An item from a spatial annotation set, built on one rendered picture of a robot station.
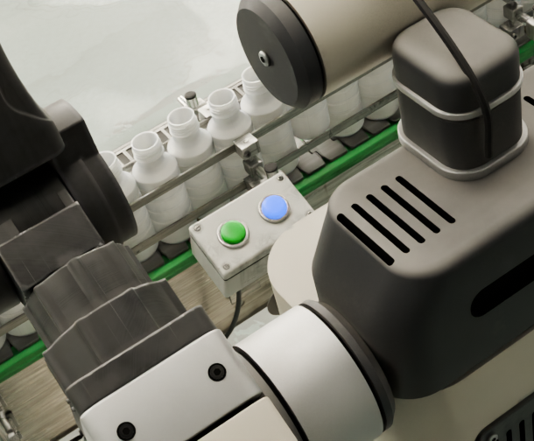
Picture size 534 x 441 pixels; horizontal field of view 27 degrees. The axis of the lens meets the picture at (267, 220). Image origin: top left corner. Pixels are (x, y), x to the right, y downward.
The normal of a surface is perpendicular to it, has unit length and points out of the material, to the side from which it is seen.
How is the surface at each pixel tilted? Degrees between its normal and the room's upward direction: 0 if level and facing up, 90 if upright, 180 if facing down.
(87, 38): 0
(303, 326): 7
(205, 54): 0
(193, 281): 90
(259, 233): 20
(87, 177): 37
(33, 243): 30
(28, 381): 90
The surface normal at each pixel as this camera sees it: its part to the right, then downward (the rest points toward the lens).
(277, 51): -0.82, 0.51
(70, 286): -0.09, -0.21
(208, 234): 0.00, -0.47
